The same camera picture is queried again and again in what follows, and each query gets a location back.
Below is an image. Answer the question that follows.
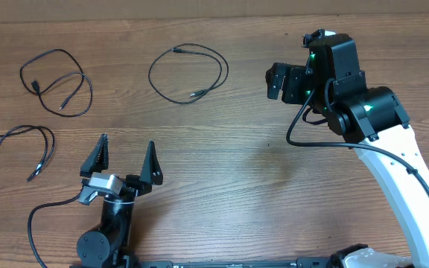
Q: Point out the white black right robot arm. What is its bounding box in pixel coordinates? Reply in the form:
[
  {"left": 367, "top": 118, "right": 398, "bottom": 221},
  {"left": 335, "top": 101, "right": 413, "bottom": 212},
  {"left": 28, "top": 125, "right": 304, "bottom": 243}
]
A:
[{"left": 265, "top": 29, "right": 429, "bottom": 267}]

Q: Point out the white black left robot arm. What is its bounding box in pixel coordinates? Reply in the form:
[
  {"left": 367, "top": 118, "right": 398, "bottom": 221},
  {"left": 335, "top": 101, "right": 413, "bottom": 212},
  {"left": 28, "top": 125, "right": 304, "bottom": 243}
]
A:
[{"left": 77, "top": 134, "right": 163, "bottom": 267}]

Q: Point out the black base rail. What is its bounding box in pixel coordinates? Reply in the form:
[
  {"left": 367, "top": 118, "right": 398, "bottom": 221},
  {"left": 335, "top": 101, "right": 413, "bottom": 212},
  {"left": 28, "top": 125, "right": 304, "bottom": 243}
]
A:
[{"left": 69, "top": 243, "right": 413, "bottom": 268}]

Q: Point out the black usb cable grey plug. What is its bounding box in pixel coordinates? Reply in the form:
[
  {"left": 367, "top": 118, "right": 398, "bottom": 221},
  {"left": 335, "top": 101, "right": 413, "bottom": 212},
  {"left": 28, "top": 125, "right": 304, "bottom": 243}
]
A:
[{"left": 19, "top": 48, "right": 94, "bottom": 118}]

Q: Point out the thin black usb cable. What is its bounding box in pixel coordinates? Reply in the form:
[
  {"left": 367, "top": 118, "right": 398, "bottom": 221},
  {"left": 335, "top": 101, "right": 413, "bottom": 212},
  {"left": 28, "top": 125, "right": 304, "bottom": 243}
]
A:
[{"left": 147, "top": 42, "right": 230, "bottom": 106}]

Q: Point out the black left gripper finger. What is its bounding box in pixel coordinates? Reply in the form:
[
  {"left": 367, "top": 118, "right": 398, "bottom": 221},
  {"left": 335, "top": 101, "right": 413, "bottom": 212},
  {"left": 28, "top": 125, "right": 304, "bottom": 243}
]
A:
[
  {"left": 80, "top": 134, "right": 109, "bottom": 178},
  {"left": 139, "top": 140, "right": 163, "bottom": 185}
]

